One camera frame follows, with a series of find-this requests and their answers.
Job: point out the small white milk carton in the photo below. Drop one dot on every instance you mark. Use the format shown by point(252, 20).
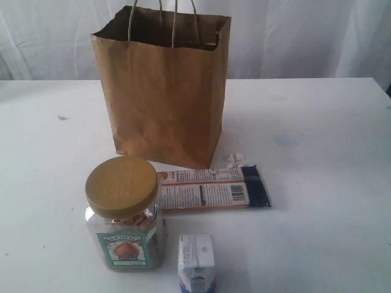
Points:
point(196, 266)

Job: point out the white backdrop curtain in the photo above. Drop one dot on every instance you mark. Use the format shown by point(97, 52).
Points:
point(268, 39)

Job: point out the brown paper shopping bag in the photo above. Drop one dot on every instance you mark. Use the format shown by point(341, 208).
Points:
point(163, 76)

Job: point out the clear nut jar gold lid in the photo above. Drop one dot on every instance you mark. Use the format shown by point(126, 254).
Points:
point(124, 215)

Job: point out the white crumpled paper bits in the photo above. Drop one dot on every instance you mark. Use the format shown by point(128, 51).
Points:
point(235, 160)

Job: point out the dark blue noodle package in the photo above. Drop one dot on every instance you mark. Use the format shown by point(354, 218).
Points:
point(213, 188)

